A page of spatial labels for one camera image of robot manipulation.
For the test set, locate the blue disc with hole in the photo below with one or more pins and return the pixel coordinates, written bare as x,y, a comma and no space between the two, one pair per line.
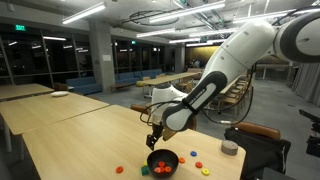
191,154

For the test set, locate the gray curtain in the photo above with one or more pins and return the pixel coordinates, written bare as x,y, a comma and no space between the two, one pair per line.
306,86

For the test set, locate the flat white object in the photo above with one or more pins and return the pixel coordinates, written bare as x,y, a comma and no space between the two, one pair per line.
60,94

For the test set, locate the black camera stand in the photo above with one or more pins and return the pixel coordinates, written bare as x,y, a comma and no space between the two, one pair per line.
313,146

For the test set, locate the brown chair back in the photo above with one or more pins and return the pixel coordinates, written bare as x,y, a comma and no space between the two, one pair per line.
138,108

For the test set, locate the gray duct tape roll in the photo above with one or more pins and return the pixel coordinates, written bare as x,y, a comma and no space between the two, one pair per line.
229,149

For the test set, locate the black bowl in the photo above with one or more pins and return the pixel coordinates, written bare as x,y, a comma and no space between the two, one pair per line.
152,158

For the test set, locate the light wooden chair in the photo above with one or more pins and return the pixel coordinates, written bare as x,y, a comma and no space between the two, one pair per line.
189,89

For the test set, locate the blue sofa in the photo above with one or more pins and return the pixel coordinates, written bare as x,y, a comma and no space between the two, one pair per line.
83,86
140,75

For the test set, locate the brown leather chair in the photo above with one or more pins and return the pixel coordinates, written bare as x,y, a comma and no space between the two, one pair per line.
263,130

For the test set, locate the low wooden bench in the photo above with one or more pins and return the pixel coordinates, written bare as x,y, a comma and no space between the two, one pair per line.
120,86

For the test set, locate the white paper sign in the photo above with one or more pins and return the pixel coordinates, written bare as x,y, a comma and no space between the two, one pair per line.
106,57

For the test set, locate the orange disc with hole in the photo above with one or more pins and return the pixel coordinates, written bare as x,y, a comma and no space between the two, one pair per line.
119,169
161,164
198,165
168,169
181,160
157,170

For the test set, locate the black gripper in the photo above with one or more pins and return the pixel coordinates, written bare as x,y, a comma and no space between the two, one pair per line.
158,130

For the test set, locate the green exit sign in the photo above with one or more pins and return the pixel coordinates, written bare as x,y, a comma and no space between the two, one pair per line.
20,27

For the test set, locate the green wooden cube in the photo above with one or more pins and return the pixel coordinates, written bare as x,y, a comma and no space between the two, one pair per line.
144,171

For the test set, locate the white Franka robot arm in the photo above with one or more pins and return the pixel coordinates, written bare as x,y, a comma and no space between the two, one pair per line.
240,56

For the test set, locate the long light wooden table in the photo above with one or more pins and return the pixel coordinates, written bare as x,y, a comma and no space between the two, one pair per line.
166,79

